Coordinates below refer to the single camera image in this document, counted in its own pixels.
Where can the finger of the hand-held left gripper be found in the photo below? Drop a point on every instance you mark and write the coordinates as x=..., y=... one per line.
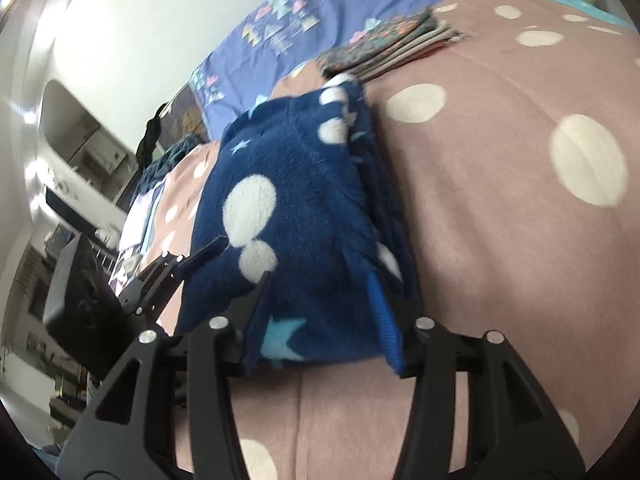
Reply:
x=150, y=300
x=205, y=252

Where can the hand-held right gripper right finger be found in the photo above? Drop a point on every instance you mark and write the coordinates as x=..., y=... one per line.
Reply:
x=385, y=325

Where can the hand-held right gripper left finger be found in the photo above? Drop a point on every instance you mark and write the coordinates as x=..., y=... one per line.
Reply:
x=255, y=315

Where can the navy dotted fleece garment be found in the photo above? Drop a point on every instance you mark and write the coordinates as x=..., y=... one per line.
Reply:
x=300, y=220

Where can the stack of folded patterned clothes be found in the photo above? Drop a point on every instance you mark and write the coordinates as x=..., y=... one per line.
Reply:
x=380, y=42

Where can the lavender printed cloth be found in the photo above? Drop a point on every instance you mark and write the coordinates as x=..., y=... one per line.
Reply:
x=140, y=220

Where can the teal knitted blanket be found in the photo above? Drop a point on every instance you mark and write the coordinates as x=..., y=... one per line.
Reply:
x=165, y=160

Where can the black hanging cloth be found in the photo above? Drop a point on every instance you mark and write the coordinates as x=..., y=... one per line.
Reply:
x=150, y=135

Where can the dark patterned headboard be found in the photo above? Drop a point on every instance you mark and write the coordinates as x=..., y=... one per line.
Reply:
x=185, y=115

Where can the pink polka dot blanket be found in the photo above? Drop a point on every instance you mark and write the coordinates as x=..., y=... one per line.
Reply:
x=500, y=240

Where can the beige folded garment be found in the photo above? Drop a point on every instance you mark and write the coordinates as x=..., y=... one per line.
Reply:
x=440, y=35

